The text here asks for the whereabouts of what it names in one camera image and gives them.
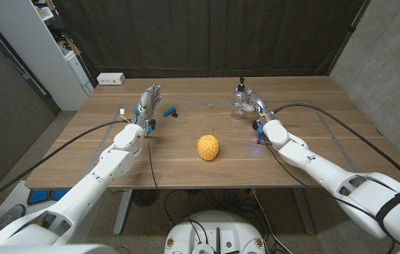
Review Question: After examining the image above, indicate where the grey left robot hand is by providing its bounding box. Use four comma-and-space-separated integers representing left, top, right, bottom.
134, 83, 162, 128

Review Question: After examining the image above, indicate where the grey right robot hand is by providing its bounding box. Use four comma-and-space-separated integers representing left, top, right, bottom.
234, 86, 274, 123

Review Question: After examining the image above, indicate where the clear pump dispenser bottle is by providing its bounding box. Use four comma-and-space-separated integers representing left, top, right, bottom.
230, 76, 248, 121

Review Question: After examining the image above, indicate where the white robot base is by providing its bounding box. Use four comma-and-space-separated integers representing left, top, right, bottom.
164, 210, 267, 254

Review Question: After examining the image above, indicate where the blue clip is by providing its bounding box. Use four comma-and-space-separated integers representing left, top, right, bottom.
162, 107, 179, 119

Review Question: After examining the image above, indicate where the yellow bumpy toy orange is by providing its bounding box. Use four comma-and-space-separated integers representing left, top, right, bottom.
197, 134, 220, 162

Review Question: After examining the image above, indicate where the white power strip box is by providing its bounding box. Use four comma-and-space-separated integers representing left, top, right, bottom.
96, 72, 126, 86

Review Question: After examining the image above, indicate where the black fabric curtain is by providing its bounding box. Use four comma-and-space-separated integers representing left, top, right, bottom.
51, 0, 366, 79

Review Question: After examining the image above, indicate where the black round fan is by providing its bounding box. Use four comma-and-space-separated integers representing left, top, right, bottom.
131, 189, 161, 208

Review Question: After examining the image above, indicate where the grey table leg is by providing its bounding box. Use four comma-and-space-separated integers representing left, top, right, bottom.
291, 187, 316, 236
113, 189, 133, 236

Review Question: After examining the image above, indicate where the white cabinet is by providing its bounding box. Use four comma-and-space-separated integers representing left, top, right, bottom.
0, 0, 95, 111

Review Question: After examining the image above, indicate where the blue black floor device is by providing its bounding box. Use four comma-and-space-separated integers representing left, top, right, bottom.
26, 189, 70, 206

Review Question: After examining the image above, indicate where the grey sneaker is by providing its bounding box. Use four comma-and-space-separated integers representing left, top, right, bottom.
0, 203, 28, 229

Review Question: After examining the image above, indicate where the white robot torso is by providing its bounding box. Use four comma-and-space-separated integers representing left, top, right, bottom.
0, 243, 118, 254

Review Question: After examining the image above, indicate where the thick black cable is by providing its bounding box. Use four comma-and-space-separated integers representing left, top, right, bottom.
272, 102, 400, 205
0, 119, 130, 212

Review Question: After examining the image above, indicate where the thin black cable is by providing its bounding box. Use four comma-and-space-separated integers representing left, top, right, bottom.
262, 140, 394, 254
146, 133, 160, 198

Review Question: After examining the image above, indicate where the grey floor cable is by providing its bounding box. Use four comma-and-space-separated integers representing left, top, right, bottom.
251, 188, 285, 254

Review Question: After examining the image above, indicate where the black curtain frame pole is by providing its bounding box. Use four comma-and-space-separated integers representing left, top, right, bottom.
325, 0, 377, 75

